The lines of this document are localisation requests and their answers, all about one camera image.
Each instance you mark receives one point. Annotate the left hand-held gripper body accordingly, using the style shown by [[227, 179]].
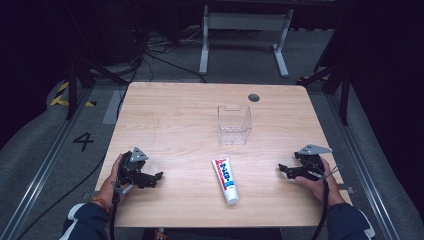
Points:
[[131, 168]]

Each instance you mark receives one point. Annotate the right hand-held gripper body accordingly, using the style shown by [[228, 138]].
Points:
[[313, 163]]

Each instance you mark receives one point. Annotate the white toothpaste tube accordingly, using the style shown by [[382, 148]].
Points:
[[226, 181]]

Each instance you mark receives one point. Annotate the clear plastic container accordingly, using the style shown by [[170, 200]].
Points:
[[234, 126]]

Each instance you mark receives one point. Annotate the person's right hand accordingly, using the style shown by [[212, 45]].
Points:
[[328, 190]]

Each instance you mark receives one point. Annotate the person's left hand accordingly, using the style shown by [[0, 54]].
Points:
[[108, 190]]

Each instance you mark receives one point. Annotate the black metal stand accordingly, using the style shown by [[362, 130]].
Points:
[[343, 90], [75, 86]]

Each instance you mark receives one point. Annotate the yellow black floor tape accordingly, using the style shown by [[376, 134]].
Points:
[[61, 98]]

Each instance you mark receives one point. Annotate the grey metal floor rail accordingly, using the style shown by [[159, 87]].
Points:
[[40, 170], [363, 166]]

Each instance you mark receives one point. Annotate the white metal desk frame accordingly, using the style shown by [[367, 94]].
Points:
[[245, 21]]

